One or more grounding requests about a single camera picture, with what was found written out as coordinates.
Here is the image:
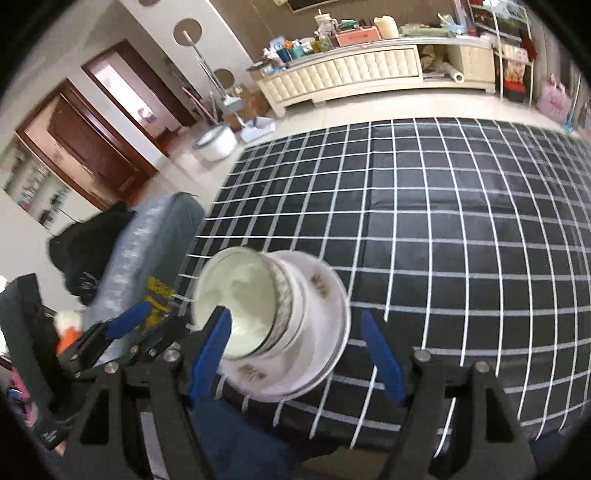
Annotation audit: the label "white display shelf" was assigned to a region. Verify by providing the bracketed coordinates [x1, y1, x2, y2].
[0, 136, 72, 229]

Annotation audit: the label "cardboard boxes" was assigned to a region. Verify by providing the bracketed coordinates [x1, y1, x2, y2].
[238, 90, 273, 121]

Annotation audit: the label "black television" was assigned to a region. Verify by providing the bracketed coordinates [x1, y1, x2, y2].
[285, 0, 345, 14]

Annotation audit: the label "black white checkered tablecloth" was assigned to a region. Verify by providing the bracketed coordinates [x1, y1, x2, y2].
[178, 117, 591, 457]

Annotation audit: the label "white dustpan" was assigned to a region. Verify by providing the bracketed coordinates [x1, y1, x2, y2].
[239, 115, 277, 143]

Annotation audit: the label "grey embroidered chair cover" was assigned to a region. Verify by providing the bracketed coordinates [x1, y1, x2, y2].
[83, 191, 206, 333]

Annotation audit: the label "person's right leg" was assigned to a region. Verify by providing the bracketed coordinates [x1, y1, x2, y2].
[529, 429, 573, 472]

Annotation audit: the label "brown wooden door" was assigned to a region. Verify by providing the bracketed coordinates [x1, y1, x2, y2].
[16, 78, 160, 210]

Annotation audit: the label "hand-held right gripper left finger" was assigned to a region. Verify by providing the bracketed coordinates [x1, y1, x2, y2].
[65, 306, 233, 480]

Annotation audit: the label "pink box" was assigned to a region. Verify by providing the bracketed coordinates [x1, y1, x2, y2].
[335, 25, 382, 47]

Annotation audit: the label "cream television cabinet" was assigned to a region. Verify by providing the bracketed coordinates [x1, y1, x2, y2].
[249, 37, 497, 118]

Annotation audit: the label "person's left leg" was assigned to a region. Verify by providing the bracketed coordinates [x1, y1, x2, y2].
[191, 392, 393, 480]

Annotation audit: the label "green patterned bowl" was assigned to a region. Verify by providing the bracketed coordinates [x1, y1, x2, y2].
[193, 247, 293, 361]

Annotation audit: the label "white metal shelf rack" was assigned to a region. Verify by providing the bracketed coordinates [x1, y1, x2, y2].
[466, 0, 539, 107]

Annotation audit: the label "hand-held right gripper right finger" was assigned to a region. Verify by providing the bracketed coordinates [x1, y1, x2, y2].
[360, 310, 539, 480]

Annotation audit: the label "cream jar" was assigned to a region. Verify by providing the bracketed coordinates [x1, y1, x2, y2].
[373, 15, 399, 40]

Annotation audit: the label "white tumbler with straw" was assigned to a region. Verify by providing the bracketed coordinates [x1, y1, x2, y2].
[315, 11, 338, 38]

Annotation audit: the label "pink bag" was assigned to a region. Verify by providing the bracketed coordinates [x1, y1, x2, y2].
[537, 76, 575, 124]

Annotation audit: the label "green floral white plate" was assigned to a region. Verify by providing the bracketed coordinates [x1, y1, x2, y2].
[217, 250, 350, 403]

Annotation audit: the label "brown doorway frame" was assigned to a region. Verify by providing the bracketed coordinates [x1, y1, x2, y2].
[82, 39, 197, 139]

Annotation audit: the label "plain white bowl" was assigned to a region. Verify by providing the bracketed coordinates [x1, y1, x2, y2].
[217, 251, 308, 365]

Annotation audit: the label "black bag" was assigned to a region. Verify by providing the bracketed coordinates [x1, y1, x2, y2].
[48, 200, 137, 305]

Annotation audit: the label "white mop bucket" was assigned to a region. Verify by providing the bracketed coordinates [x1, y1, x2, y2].
[192, 126, 238, 162]

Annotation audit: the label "white spin mop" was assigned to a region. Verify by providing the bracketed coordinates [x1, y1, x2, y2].
[181, 30, 245, 116]

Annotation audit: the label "person's leg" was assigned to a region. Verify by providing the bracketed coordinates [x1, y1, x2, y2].
[529, 429, 573, 472]
[191, 392, 393, 480]

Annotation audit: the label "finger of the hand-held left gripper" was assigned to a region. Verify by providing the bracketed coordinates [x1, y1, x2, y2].
[127, 318, 190, 370]
[60, 302, 154, 365]

